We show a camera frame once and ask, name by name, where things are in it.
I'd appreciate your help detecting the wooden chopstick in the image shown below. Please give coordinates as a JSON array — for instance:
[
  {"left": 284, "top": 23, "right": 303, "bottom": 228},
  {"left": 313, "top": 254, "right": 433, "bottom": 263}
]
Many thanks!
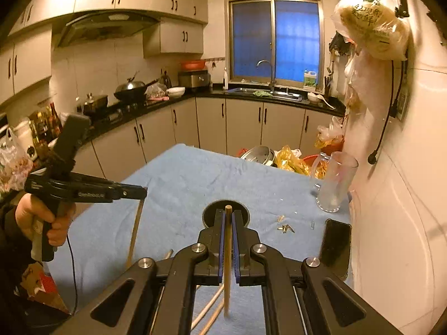
[
  {"left": 199, "top": 300, "right": 225, "bottom": 335},
  {"left": 191, "top": 284, "right": 224, "bottom": 330},
  {"left": 223, "top": 207, "right": 233, "bottom": 318},
  {"left": 126, "top": 199, "right": 145, "bottom": 269}
]

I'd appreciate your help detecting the kitchen window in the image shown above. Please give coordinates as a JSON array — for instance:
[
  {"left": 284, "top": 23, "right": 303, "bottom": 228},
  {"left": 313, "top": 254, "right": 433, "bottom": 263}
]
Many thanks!
[{"left": 228, "top": 0, "right": 324, "bottom": 88}]

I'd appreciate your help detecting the person's left hand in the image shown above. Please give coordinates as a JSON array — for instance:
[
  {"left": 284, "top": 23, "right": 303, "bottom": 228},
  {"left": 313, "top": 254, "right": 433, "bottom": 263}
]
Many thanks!
[{"left": 15, "top": 194, "right": 76, "bottom": 247}]

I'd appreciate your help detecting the dark grey utensil cup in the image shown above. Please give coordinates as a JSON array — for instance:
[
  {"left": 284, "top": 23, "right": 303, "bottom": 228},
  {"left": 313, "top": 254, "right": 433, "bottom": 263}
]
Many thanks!
[{"left": 201, "top": 200, "right": 250, "bottom": 228}]

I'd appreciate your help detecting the blue table cloth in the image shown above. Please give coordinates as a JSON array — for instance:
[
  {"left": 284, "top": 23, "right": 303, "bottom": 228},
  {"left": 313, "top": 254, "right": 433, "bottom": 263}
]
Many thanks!
[{"left": 47, "top": 143, "right": 354, "bottom": 335}]

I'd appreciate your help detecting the small steel pot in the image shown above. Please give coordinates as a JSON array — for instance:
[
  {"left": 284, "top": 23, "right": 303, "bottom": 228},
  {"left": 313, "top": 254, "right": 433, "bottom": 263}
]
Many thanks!
[{"left": 83, "top": 93, "right": 108, "bottom": 115}]

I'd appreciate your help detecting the black smartphone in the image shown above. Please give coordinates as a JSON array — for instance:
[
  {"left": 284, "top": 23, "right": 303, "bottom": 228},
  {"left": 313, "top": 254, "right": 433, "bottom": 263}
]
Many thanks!
[{"left": 319, "top": 219, "right": 351, "bottom": 280}]

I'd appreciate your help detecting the black wok with lid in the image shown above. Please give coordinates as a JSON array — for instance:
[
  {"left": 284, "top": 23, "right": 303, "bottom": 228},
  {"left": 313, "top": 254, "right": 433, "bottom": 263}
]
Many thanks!
[{"left": 114, "top": 72, "right": 158, "bottom": 104}]

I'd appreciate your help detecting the steel steamer pot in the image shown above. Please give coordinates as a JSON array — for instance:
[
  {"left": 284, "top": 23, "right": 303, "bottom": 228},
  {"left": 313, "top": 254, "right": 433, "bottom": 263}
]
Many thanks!
[{"left": 241, "top": 145, "right": 275, "bottom": 166}]

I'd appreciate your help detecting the yellow plastic bag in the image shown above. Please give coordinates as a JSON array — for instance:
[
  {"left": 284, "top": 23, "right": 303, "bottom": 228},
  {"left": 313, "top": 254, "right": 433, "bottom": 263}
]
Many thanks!
[{"left": 274, "top": 145, "right": 310, "bottom": 176}]

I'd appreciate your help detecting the clear glass mug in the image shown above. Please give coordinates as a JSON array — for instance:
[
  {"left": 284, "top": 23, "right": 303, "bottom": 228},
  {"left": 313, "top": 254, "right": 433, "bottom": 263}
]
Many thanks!
[{"left": 310, "top": 151, "right": 358, "bottom": 213}]

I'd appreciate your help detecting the red plastic basin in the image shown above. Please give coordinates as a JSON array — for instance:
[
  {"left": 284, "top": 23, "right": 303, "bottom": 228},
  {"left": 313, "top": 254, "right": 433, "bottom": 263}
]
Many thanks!
[{"left": 303, "top": 152, "right": 328, "bottom": 178}]

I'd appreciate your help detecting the white bowl on counter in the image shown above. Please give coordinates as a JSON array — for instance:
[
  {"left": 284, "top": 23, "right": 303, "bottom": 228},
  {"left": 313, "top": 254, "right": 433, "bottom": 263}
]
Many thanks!
[{"left": 167, "top": 87, "right": 186, "bottom": 98}]

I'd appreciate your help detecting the range hood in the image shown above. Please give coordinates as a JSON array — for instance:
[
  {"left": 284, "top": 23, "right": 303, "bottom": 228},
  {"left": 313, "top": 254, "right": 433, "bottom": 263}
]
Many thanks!
[{"left": 58, "top": 10, "right": 160, "bottom": 47}]

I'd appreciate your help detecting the steel toaster box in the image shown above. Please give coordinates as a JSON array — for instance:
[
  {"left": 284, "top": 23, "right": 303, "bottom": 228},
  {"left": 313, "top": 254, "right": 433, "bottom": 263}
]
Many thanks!
[{"left": 178, "top": 70, "right": 211, "bottom": 88}]

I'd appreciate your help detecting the sink faucet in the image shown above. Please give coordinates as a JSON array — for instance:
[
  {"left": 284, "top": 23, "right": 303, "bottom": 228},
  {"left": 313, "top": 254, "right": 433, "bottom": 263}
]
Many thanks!
[{"left": 256, "top": 59, "right": 277, "bottom": 93}]

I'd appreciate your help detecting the green dish soap bottle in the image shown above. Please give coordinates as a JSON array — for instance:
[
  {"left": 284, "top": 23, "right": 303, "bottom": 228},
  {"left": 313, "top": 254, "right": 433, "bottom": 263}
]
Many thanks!
[{"left": 303, "top": 70, "right": 317, "bottom": 92}]

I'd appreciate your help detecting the hanging plastic bag of food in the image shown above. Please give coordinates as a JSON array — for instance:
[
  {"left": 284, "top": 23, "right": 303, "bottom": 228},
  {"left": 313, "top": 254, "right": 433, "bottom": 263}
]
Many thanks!
[{"left": 332, "top": 0, "right": 410, "bottom": 61}]

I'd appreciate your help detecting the black power cable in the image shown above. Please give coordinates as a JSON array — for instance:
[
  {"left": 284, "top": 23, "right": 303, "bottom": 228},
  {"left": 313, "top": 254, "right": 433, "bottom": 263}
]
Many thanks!
[{"left": 367, "top": 59, "right": 406, "bottom": 166}]

